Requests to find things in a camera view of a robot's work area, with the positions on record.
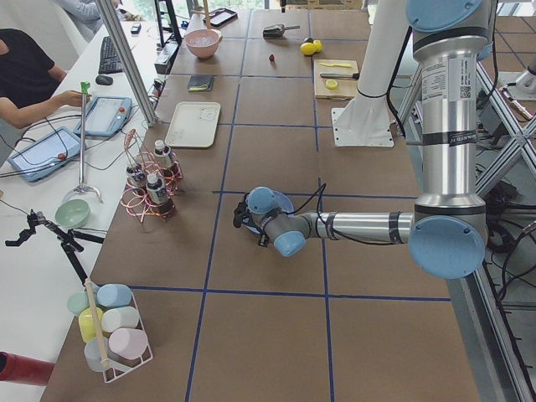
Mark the reacher grabber stick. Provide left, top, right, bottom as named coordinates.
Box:
left=62, top=81, right=103, bottom=204

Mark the aluminium frame post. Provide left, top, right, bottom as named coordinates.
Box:
left=95, top=0, right=157, bottom=127

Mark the white plastic cup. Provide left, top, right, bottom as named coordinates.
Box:
left=101, top=306, right=140, bottom=332

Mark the blue plastic cup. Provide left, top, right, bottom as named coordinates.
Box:
left=97, top=284, right=132, bottom=308

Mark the pink bowl of ice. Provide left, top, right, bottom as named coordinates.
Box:
left=184, top=29, right=223, bottom=59

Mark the elongated yellow lemon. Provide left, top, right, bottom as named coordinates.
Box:
left=312, top=39, right=322, bottom=53

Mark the steel muddler black tip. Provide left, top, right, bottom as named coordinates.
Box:
left=319, top=72, right=360, bottom=80

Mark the red bottle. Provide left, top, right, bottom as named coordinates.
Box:
left=1, top=352, right=54, bottom=386

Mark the black tripod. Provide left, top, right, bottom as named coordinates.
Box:
left=4, top=209, right=106, bottom=290

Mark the steel ice scoop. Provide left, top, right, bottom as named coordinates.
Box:
left=262, top=24, right=301, bottom=39

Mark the black keyboard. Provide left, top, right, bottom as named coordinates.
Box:
left=98, top=36, right=122, bottom=75

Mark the copper wire bottle rack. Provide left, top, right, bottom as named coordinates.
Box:
left=121, top=129, right=183, bottom=222

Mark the cream bear tray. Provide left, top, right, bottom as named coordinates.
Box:
left=164, top=101, right=221, bottom=148

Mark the yellow plastic knife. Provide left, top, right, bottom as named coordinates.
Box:
left=319, top=62, right=353, bottom=69

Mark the round yellow lemon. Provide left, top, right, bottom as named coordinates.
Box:
left=300, top=42, right=317, bottom=56

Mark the white wire cup rack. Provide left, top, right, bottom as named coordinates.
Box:
left=78, top=279, right=153, bottom=384

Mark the wooden cutting board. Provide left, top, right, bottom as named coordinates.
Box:
left=313, top=59, right=359, bottom=100

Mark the grey yellow folded cloth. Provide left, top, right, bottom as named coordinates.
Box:
left=188, top=75, right=214, bottom=92

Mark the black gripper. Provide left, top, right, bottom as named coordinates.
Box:
left=233, top=201, right=250, bottom=229

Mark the teach pendant far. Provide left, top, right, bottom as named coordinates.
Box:
left=85, top=96, right=132, bottom=137

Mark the black computer mouse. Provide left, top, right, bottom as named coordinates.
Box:
left=95, top=75, right=114, bottom=86

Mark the seated person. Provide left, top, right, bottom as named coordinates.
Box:
left=1, top=28, right=82, bottom=129

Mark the pink plastic cup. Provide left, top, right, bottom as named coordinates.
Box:
left=108, top=328, right=148, bottom=360

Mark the yellow plastic cup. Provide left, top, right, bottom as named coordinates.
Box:
left=78, top=307, right=96, bottom=343

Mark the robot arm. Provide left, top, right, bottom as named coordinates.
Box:
left=234, top=1, right=496, bottom=279

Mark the green bowl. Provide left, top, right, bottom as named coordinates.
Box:
left=54, top=199, right=90, bottom=229

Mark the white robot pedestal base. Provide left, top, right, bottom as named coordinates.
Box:
left=332, top=0, right=410, bottom=147

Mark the teach pendant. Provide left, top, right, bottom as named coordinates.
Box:
left=85, top=96, right=132, bottom=137
left=8, top=126, right=81, bottom=183

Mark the teach pendant near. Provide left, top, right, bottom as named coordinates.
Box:
left=8, top=126, right=81, bottom=183

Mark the lemon half slice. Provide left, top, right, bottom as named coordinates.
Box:
left=325, top=79, right=338, bottom=90

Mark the tea bottle white cap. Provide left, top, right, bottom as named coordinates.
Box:
left=154, top=140, right=173, bottom=177

